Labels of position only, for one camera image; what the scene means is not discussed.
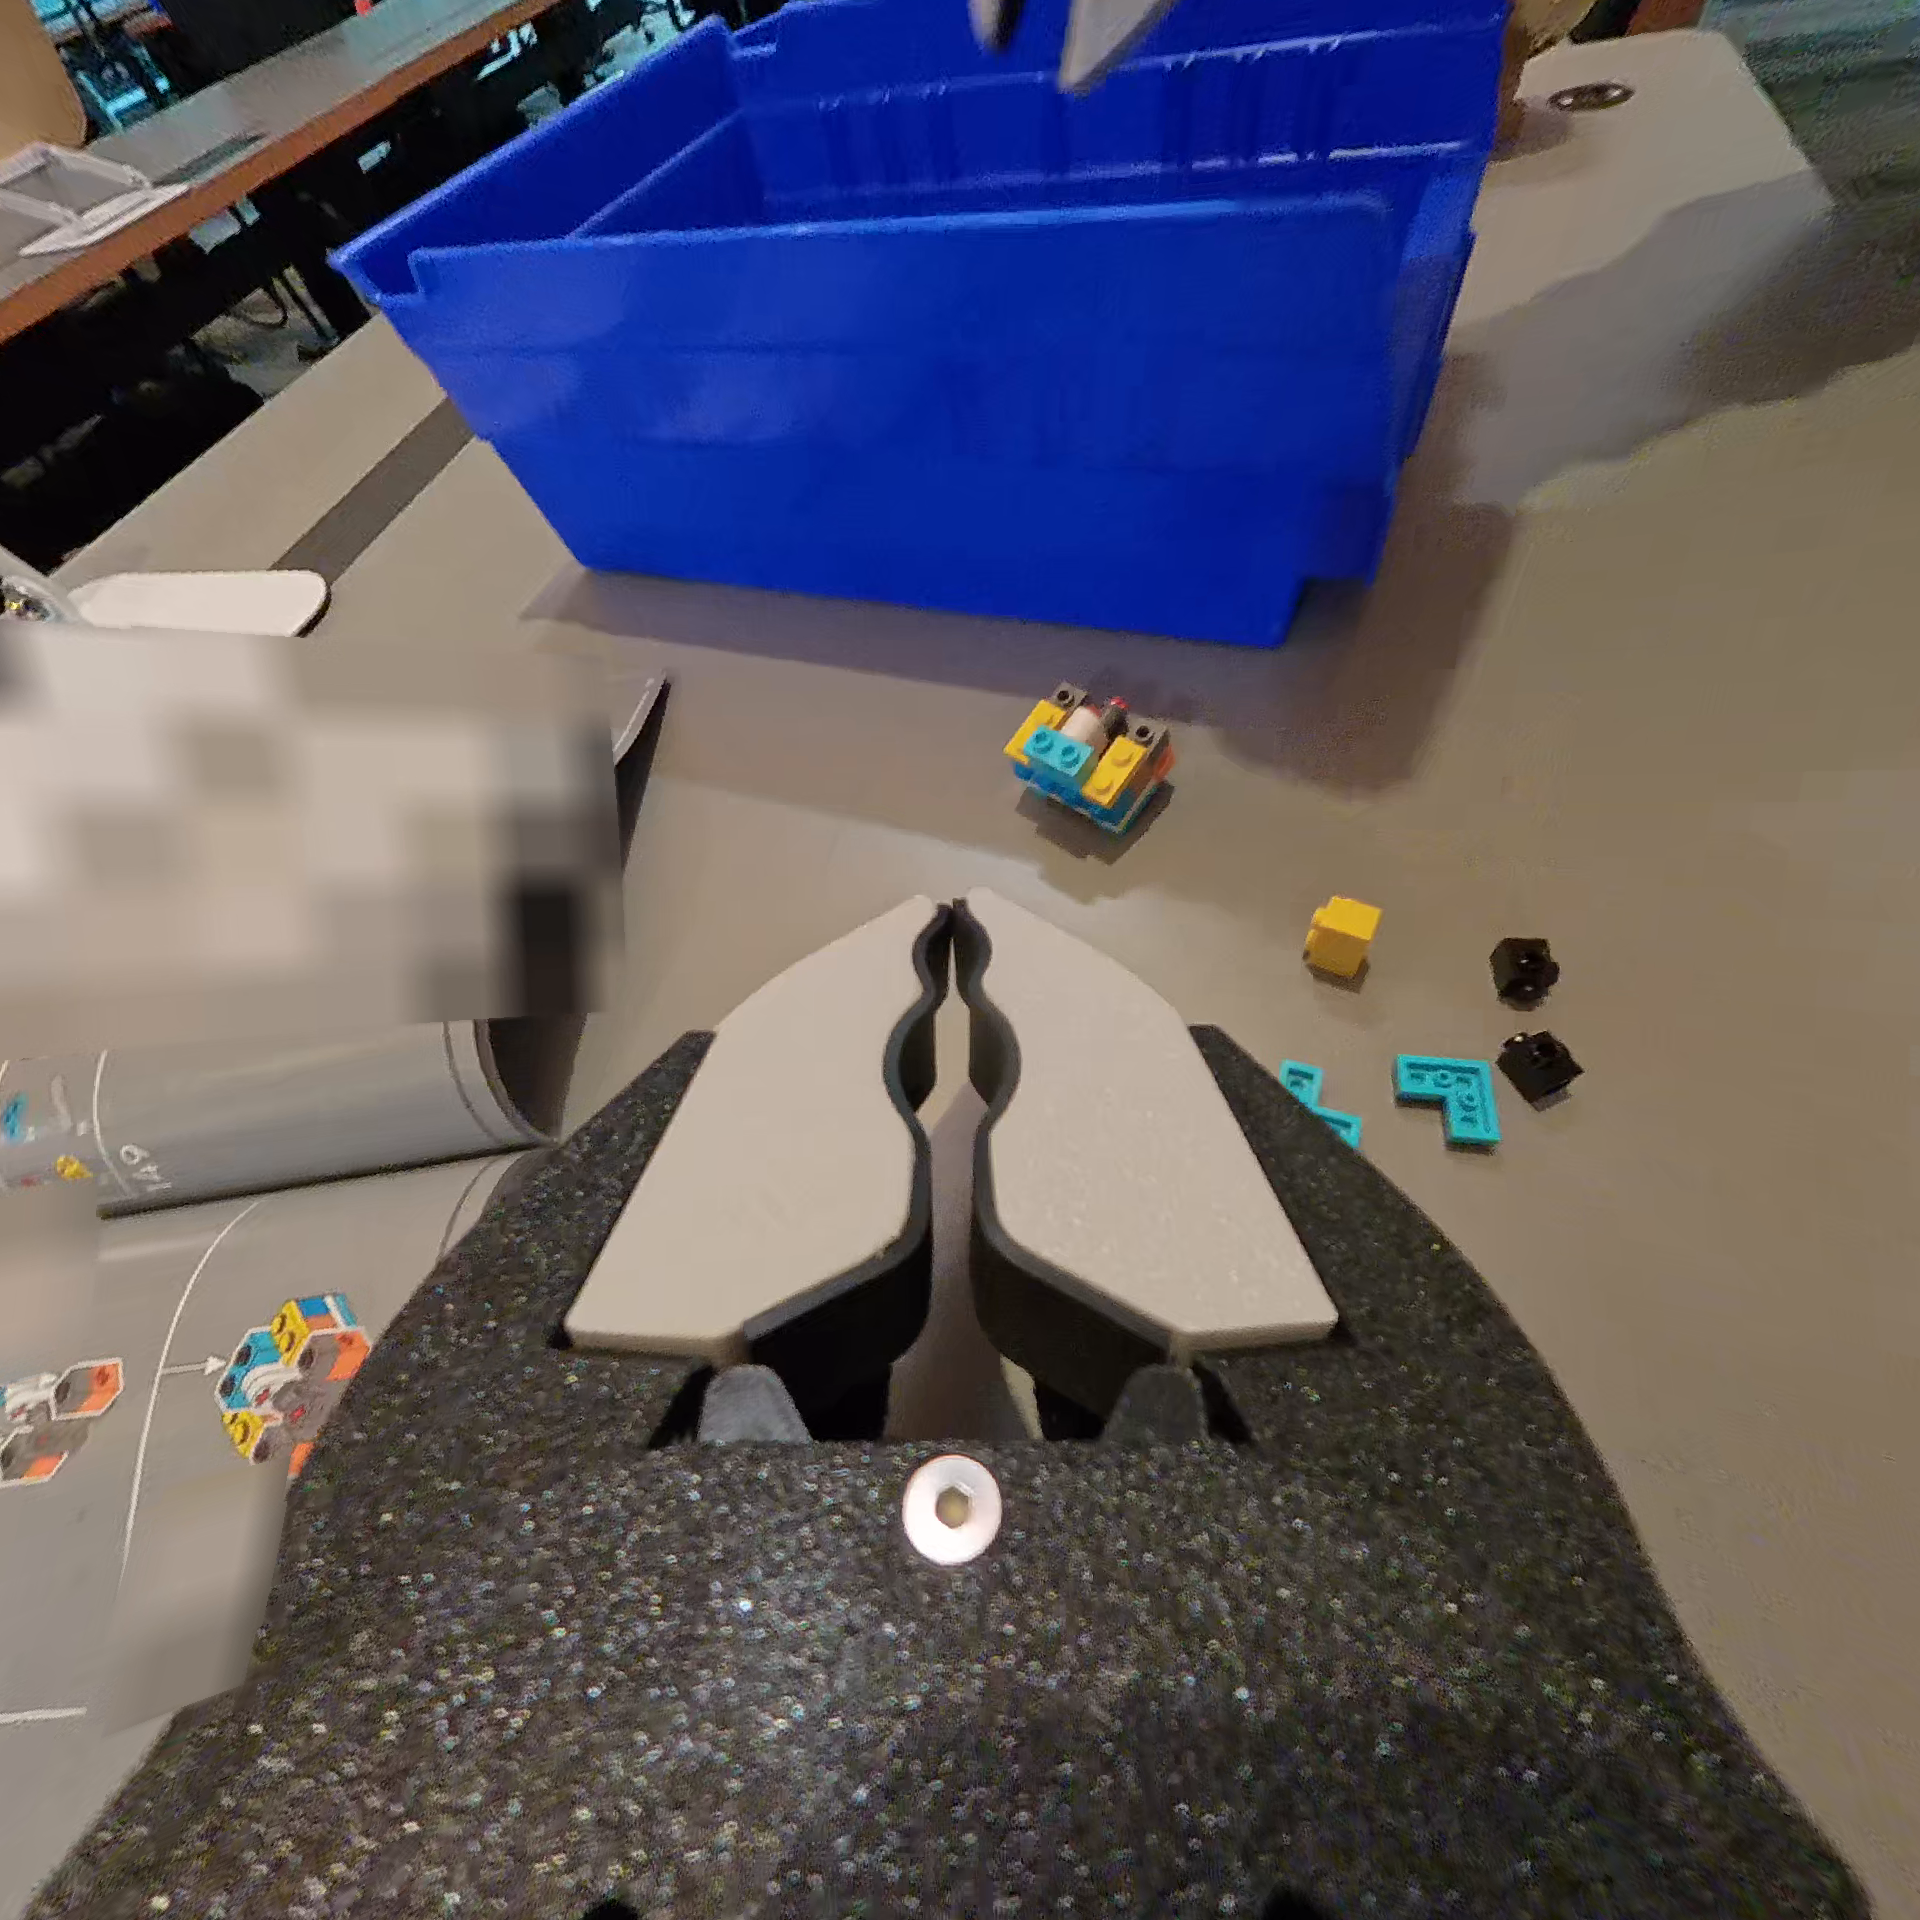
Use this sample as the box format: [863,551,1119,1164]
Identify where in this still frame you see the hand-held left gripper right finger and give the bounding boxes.
[948,887,1342,1367]

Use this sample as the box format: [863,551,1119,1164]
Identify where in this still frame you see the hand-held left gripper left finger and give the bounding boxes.
[564,890,948,1360]

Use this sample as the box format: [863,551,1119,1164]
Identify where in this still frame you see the blue plastic bin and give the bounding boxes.
[331,33,1507,651]
[779,0,1507,69]

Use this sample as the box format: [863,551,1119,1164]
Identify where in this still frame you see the multicoloured toy brick assembly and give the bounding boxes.
[1006,679,1181,845]

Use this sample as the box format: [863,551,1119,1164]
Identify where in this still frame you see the grey desk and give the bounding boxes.
[0,28,1920,1920]

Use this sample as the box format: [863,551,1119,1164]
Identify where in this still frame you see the teal L-shaped plate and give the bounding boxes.
[1389,1049,1501,1158]
[1275,1055,1360,1150]

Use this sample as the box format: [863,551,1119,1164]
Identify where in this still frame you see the yellow toy brick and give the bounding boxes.
[1298,890,1384,988]

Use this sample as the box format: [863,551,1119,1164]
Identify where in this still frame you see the grey instruction booklet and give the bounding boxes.
[0,674,670,1728]

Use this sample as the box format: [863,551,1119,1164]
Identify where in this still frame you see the long grey table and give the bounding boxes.
[0,0,564,340]

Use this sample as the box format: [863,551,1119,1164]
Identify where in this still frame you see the white stand base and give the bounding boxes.
[63,571,335,638]

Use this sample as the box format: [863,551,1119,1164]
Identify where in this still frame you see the clear acrylic sign holder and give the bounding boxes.
[0,140,200,261]

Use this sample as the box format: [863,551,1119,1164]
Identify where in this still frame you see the tan chair back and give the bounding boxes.
[0,0,88,153]

